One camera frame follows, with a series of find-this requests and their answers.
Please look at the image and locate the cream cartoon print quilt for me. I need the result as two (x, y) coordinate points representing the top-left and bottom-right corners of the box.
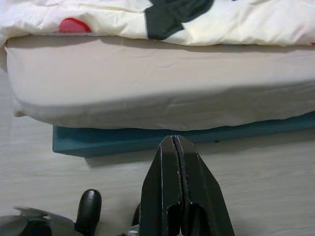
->
(0, 0), (315, 46)

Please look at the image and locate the black robot foot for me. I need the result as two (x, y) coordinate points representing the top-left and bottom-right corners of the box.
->
(75, 189), (103, 234)
(132, 203), (142, 227)

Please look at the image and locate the black left robot foot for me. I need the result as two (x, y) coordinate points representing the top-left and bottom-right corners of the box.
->
(75, 189), (103, 234)

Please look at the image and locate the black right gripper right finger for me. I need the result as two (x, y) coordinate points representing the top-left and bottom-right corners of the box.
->
(174, 135), (236, 236)

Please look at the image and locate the beige sheeted mattress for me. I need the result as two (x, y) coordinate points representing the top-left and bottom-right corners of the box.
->
(4, 34), (315, 131)

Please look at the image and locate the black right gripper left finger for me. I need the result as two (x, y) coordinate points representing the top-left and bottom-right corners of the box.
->
(139, 136), (183, 236)

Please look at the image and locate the black right robot foot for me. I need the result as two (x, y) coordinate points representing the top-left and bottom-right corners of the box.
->
(132, 203), (142, 227)

